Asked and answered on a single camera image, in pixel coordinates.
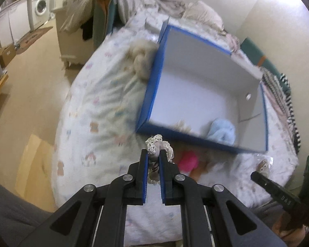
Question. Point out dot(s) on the small cardboard box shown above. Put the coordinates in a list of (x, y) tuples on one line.
[(5, 54)]

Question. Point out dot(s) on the beige fluffy scrunchie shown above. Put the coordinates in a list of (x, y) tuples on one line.
[(182, 126)]

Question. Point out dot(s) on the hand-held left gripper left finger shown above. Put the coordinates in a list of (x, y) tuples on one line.
[(144, 175)]

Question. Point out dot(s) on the brown door mat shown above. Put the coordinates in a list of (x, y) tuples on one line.
[(32, 38)]

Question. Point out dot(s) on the pink pillow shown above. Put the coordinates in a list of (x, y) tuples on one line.
[(203, 12)]

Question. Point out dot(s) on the cream fluffy sock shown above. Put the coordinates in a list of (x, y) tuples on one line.
[(143, 61)]

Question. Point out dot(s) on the light blue fluffy cloth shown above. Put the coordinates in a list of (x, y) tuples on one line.
[(221, 132)]

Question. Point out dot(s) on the flat cardboard sheet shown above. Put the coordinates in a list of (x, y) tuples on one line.
[(37, 169)]

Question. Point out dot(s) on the peach soft toy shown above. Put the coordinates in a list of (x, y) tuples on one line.
[(199, 171)]

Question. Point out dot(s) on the lace-trimmed sock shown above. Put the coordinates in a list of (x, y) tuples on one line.
[(157, 144)]

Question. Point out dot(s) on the white kitchen cabinets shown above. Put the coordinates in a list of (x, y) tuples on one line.
[(11, 22)]

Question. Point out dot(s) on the teal and orange chair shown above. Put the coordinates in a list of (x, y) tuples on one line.
[(104, 18)]

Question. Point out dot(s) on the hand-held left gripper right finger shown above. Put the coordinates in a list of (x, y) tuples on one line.
[(162, 177)]

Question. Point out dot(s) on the person's grey trouser leg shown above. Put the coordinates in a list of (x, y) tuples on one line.
[(12, 218)]

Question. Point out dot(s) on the beige cabinet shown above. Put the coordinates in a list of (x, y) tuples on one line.
[(69, 43)]

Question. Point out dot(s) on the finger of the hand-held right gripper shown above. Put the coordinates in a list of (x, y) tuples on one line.
[(273, 187)]

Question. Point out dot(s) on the white washing machine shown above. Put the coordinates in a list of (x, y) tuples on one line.
[(41, 6)]

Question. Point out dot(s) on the person's right hand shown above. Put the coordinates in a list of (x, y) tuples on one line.
[(291, 234)]

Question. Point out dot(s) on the blue cardboard box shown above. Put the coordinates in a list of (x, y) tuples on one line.
[(200, 87)]

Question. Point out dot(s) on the bed with printed white sheet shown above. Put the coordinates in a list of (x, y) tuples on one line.
[(103, 100)]

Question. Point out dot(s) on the black and white striped cloth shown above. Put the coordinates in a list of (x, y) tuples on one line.
[(283, 100)]

